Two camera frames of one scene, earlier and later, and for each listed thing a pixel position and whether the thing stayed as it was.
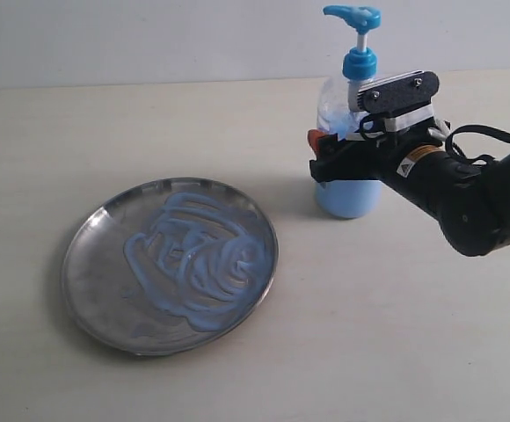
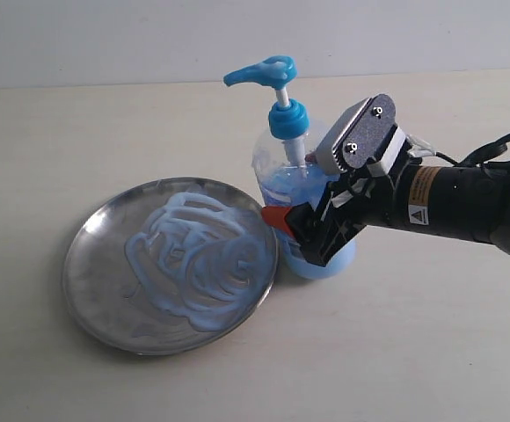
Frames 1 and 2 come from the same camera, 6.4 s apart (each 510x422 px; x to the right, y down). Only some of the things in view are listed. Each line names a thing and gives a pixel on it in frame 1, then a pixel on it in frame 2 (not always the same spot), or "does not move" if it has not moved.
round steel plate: [170, 267] does not move
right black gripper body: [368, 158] -> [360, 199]
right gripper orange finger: [313, 136] -> [310, 157]
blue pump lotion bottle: [338, 116] -> [284, 156]
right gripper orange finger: [331, 159] -> [317, 238]
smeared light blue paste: [205, 258] does not move
